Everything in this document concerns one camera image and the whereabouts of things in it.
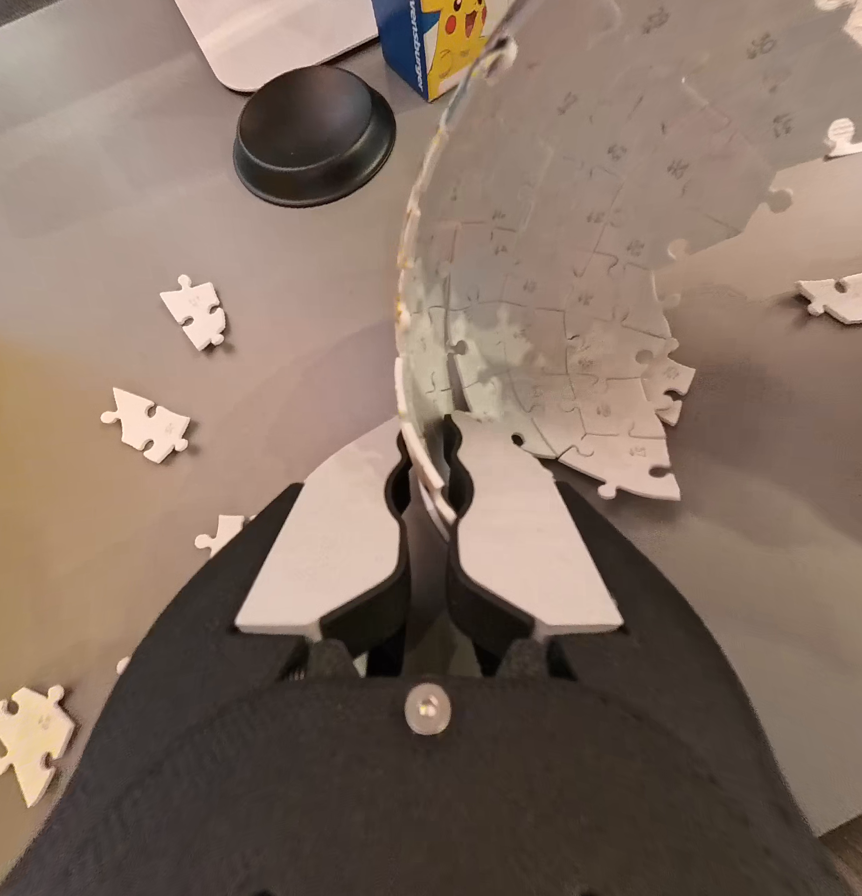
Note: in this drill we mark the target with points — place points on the partly built puzzle ball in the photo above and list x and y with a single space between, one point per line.
578 210

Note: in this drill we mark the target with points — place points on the white document stand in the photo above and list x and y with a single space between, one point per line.
277 35

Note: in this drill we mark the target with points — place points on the printed puzzle box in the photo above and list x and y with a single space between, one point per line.
431 49

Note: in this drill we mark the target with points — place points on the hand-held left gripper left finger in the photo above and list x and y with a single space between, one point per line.
319 560

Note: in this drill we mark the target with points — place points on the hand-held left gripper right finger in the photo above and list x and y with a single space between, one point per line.
536 560

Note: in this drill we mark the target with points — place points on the puzzle pieces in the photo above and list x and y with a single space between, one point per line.
151 423

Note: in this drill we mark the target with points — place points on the black round ball stand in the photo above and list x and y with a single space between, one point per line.
312 140

